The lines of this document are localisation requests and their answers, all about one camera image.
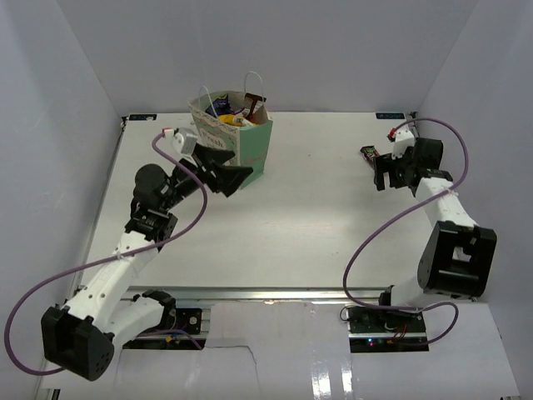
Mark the yellow snack bar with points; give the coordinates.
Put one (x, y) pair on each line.
(236, 120)

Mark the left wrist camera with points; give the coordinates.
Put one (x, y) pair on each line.
(182, 139)

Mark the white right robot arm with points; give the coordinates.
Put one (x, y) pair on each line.
(457, 258)

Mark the dark purple candy bar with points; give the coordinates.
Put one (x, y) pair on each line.
(370, 154)

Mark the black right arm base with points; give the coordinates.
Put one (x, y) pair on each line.
(378, 331)

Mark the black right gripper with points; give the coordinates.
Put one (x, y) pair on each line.
(390, 166)

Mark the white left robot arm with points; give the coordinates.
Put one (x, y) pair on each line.
(83, 335)

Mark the green paper gift bag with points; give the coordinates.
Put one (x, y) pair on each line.
(250, 144)

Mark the blue purple snack bag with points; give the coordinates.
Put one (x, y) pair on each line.
(220, 106)

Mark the white foam board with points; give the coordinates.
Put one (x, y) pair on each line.
(301, 351)

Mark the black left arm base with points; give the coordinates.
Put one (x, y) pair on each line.
(188, 320)

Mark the purple chocolate egg candy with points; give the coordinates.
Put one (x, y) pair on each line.
(251, 108)

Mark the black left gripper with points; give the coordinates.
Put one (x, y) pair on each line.
(226, 178)

